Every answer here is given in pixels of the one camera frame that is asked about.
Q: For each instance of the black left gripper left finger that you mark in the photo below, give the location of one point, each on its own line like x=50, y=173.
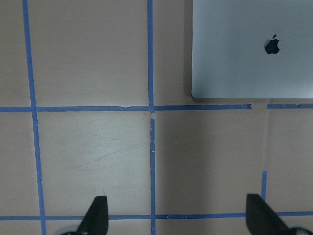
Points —
x=95, y=221

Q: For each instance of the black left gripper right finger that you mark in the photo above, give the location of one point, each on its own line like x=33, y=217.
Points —
x=262, y=220

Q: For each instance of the silver apple laptop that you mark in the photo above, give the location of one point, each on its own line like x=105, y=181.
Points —
x=252, y=49

